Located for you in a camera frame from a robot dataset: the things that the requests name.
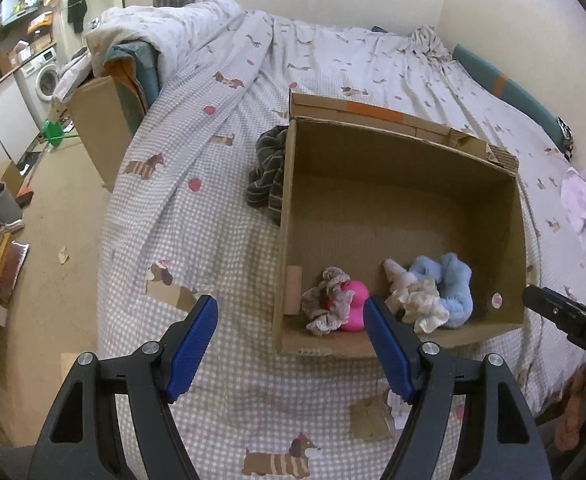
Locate brown cloth piece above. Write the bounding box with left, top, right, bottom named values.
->
left=351, top=388, right=411, bottom=442

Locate cream ruffled scrunchie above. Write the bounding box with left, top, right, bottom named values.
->
left=385, top=272, right=450, bottom=334

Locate pink soft toy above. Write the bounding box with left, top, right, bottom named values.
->
left=325, top=280, right=369, bottom=333

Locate person's hand holding gripper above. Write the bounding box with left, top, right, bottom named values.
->
left=553, top=365, right=586, bottom=454

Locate light blue fluffy scrunchie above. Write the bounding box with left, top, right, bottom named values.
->
left=410, top=252, right=473, bottom=328

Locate white folded sock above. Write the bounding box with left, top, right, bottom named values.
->
left=383, top=258, right=418, bottom=292

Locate beige grey scrunchie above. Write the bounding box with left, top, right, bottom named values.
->
left=301, top=266, right=356, bottom=336

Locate teal orange bed cushion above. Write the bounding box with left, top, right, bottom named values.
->
left=452, top=44, right=574, bottom=162

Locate dachshund print bed sheet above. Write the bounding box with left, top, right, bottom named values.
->
left=88, top=0, right=586, bottom=479

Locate open brown cardboard box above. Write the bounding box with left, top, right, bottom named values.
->
left=272, top=92, right=526, bottom=358

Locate dark striped cloth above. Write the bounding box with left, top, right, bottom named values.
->
left=245, top=126, right=287, bottom=226

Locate green plastic tool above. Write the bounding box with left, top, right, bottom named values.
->
left=42, top=119, right=80, bottom=148

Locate large cardboard box beside bed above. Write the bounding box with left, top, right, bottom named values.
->
left=68, top=76, right=146, bottom=192

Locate white washing machine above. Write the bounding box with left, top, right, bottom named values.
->
left=16, top=47, right=59, bottom=128

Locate bunched white duvet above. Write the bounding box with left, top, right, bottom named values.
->
left=86, top=0, right=243, bottom=84

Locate black hanging garment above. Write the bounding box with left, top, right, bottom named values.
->
left=66, top=0, right=88, bottom=35

